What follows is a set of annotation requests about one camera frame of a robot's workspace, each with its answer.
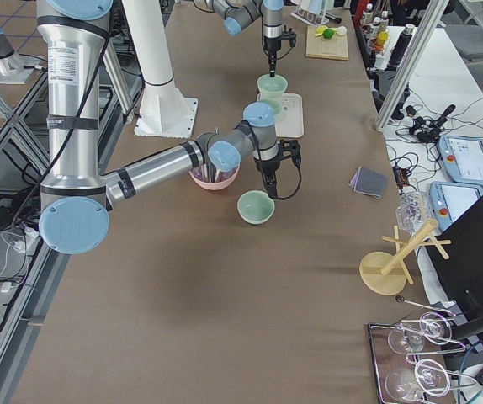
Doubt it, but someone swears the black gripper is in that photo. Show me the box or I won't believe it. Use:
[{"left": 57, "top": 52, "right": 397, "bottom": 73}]
[
  {"left": 263, "top": 28, "right": 297, "bottom": 77},
  {"left": 254, "top": 140, "right": 301, "bottom": 199}
]

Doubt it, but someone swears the green bowl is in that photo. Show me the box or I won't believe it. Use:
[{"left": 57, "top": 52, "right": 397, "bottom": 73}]
[
  {"left": 257, "top": 74, "right": 288, "bottom": 115},
  {"left": 237, "top": 190, "right": 275, "bottom": 225}
]

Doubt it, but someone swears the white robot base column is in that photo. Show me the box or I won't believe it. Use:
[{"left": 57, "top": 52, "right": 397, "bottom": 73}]
[{"left": 122, "top": 0, "right": 198, "bottom": 139}]

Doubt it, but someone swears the pink bowl with ice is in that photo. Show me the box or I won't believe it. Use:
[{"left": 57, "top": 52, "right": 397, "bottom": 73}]
[{"left": 189, "top": 163, "right": 239, "bottom": 190}]

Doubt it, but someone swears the lemon slice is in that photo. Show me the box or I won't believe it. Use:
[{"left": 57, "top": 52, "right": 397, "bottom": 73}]
[{"left": 314, "top": 25, "right": 328, "bottom": 37}]

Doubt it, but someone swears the cream serving tray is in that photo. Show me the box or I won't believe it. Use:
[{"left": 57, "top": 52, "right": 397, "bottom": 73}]
[{"left": 266, "top": 93, "right": 304, "bottom": 139}]

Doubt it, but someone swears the green lime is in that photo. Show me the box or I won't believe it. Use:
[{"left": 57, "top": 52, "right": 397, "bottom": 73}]
[{"left": 322, "top": 29, "right": 335, "bottom": 40}]

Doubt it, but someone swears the bamboo cutting board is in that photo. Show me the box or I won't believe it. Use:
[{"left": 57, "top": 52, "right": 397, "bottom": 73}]
[{"left": 305, "top": 26, "right": 348, "bottom": 61}]

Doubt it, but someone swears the grey folded cloth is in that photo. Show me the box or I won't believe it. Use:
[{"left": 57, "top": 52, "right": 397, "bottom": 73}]
[{"left": 349, "top": 167, "right": 389, "bottom": 199}]

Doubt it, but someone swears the black thermos bottle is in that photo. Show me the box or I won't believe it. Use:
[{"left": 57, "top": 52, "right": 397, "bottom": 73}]
[{"left": 388, "top": 24, "right": 415, "bottom": 69}]

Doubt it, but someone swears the wooden mug tree stand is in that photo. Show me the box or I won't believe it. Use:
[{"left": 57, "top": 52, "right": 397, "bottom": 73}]
[{"left": 359, "top": 219, "right": 452, "bottom": 295}]

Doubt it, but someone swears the blue teach pendant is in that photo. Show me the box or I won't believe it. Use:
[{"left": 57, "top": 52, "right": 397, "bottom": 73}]
[
  {"left": 429, "top": 181, "right": 483, "bottom": 231},
  {"left": 438, "top": 135, "right": 483, "bottom": 187}
]

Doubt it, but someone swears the wine glass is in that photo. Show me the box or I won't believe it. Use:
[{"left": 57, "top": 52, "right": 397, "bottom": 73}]
[
  {"left": 388, "top": 311, "right": 451, "bottom": 354},
  {"left": 385, "top": 359, "right": 450, "bottom": 403}
]

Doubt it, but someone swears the aluminium frame post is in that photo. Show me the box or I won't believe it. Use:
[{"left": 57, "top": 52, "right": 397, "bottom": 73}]
[{"left": 374, "top": 0, "right": 449, "bottom": 132}]

